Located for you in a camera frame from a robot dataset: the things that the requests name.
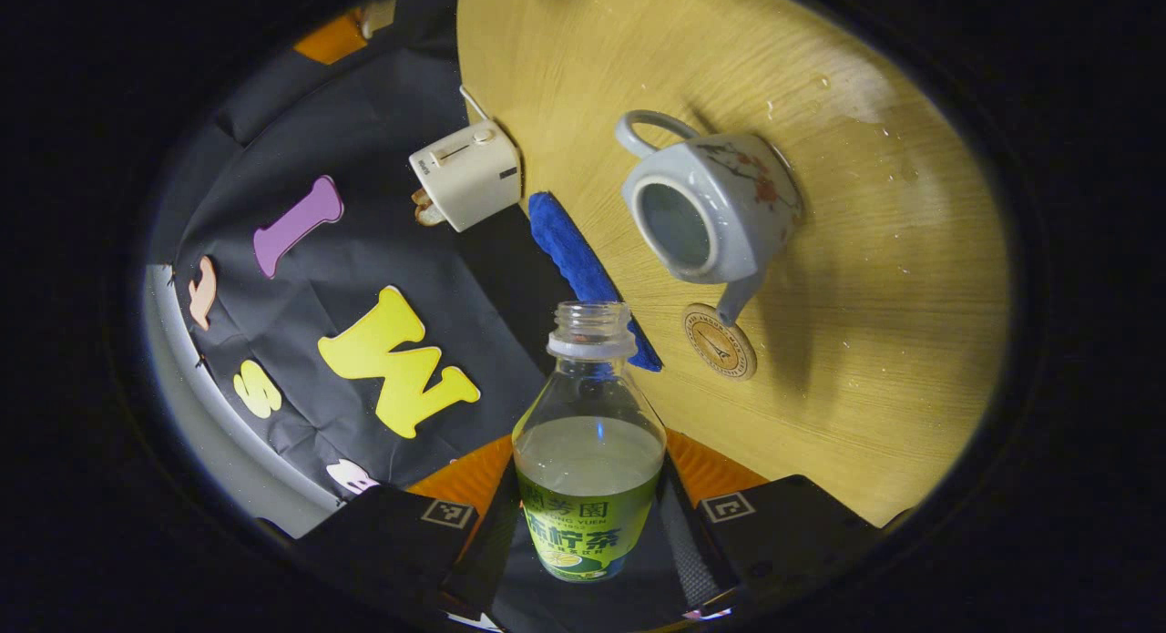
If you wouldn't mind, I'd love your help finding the white toaster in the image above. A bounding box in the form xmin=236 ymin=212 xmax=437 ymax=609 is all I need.
xmin=408 ymin=117 xmax=523 ymax=234

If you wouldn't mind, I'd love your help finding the green label water bottle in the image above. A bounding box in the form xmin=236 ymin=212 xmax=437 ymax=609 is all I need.
xmin=511 ymin=301 xmax=668 ymax=583

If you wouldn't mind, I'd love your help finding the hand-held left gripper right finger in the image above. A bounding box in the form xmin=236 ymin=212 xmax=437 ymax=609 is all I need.
xmin=658 ymin=428 xmax=885 ymax=618

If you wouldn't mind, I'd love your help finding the white floral teacup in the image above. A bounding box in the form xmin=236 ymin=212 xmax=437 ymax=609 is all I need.
xmin=614 ymin=109 xmax=805 ymax=330

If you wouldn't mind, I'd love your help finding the blue folded towel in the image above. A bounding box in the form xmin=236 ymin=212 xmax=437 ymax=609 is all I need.
xmin=527 ymin=190 xmax=664 ymax=373

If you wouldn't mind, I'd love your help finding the bread slice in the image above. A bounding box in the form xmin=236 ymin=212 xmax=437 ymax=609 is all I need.
xmin=411 ymin=188 xmax=448 ymax=228

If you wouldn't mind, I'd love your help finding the black backdrop cloth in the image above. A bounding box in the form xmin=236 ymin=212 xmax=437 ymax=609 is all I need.
xmin=150 ymin=0 xmax=584 ymax=516

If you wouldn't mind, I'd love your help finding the round brown coaster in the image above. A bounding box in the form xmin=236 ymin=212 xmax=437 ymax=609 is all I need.
xmin=682 ymin=302 xmax=758 ymax=382

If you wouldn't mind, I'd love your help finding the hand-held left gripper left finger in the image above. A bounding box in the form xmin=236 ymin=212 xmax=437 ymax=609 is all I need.
xmin=290 ymin=434 xmax=522 ymax=630

